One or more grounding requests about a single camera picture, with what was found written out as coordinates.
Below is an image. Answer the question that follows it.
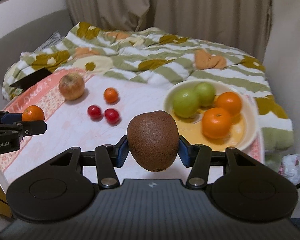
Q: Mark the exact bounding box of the white plastic bag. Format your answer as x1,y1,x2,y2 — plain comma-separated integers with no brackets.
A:
277,154,300,184

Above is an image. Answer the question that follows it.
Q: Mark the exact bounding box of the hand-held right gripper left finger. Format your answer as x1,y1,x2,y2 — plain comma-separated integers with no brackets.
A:
49,135,130,190

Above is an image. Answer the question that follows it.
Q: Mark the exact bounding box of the red cherry tomato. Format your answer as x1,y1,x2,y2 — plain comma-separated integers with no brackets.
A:
87,105,102,120
104,108,120,125

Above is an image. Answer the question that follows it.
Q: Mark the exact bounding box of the grey padded headboard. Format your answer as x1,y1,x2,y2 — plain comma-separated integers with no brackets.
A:
0,9,74,80

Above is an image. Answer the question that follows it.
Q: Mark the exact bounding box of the green apple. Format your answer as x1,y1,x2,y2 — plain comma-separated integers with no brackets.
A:
172,89,200,118
194,82,216,107

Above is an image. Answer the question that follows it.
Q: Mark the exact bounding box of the cream yellow bowl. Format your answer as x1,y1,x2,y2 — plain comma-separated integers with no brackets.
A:
164,79,258,152

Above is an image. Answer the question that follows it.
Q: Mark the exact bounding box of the pink floral tablecloth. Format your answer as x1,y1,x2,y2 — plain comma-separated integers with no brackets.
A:
0,72,265,180

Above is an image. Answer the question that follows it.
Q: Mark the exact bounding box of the brown kiwi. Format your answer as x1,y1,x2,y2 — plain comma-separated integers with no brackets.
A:
127,110,179,172

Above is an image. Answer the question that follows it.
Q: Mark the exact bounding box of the green striped floral blanket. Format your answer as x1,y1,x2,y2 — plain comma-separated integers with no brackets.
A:
2,21,294,153

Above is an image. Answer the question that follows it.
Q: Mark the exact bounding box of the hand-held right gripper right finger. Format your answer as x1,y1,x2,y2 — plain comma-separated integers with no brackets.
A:
178,136,257,189

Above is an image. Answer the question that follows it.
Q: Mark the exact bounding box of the black laptop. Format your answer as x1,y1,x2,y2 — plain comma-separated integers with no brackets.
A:
9,67,53,89

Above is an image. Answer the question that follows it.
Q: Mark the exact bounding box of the grey patterned cloth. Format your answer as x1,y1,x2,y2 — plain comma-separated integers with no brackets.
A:
34,31,65,53

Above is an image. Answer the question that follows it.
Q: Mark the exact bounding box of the large orange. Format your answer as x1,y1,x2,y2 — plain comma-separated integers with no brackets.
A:
216,92,242,115
202,107,232,139

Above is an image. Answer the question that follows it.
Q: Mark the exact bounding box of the reddish yellow apple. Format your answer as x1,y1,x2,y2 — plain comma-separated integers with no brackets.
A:
59,73,85,101

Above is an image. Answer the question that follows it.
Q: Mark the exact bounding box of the small tangerine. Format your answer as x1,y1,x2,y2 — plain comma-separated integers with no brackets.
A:
104,87,119,104
22,105,45,122

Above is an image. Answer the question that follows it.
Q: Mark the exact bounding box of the beige curtain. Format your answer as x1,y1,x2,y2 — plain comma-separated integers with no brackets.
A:
61,0,274,60

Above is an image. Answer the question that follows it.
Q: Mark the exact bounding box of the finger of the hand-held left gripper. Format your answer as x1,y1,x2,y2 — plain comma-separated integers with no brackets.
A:
0,107,23,125
0,120,47,137

